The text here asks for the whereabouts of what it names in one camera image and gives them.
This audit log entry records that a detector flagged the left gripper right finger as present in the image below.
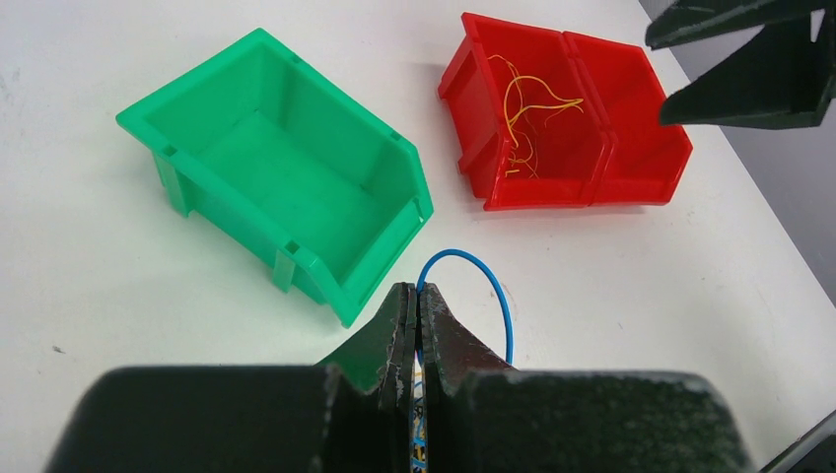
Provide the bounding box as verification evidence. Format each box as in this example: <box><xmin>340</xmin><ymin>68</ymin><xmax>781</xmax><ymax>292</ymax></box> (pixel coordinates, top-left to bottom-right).
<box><xmin>418</xmin><ymin>284</ymin><xmax>511</xmax><ymax>472</ymax></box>

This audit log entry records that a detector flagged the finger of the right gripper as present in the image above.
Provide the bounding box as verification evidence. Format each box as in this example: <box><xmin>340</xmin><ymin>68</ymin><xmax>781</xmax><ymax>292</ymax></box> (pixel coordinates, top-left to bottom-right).
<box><xmin>645</xmin><ymin>0</ymin><xmax>835</xmax><ymax>49</ymax></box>
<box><xmin>660</xmin><ymin>13</ymin><xmax>835</xmax><ymax>130</ymax></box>

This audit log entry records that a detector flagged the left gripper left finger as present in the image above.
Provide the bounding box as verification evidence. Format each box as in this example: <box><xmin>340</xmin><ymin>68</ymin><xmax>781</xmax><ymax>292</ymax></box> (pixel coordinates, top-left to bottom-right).
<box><xmin>320</xmin><ymin>283</ymin><xmax>417</xmax><ymax>472</ymax></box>

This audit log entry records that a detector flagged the red double plastic bin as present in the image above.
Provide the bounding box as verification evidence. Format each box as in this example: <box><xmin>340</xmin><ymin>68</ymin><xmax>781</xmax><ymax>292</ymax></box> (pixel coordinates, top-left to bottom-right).
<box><xmin>438</xmin><ymin>13</ymin><xmax>693</xmax><ymax>211</ymax></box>

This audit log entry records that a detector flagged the green plastic bin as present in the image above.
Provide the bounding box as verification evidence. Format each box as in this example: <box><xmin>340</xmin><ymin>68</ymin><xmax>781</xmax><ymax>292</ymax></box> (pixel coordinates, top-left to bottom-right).
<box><xmin>116</xmin><ymin>29</ymin><xmax>434</xmax><ymax>327</ymax></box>

